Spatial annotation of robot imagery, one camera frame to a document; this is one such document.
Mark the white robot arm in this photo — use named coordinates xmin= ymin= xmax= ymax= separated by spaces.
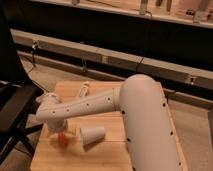
xmin=36 ymin=74 xmax=182 ymax=171

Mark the white plastic bottle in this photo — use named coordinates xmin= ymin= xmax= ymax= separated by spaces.
xmin=77 ymin=81 xmax=90 ymax=98

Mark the black office chair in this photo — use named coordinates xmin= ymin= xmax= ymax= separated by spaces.
xmin=0 ymin=84 xmax=43 ymax=164

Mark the white paper cup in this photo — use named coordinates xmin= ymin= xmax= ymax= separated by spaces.
xmin=80 ymin=126 xmax=106 ymax=146

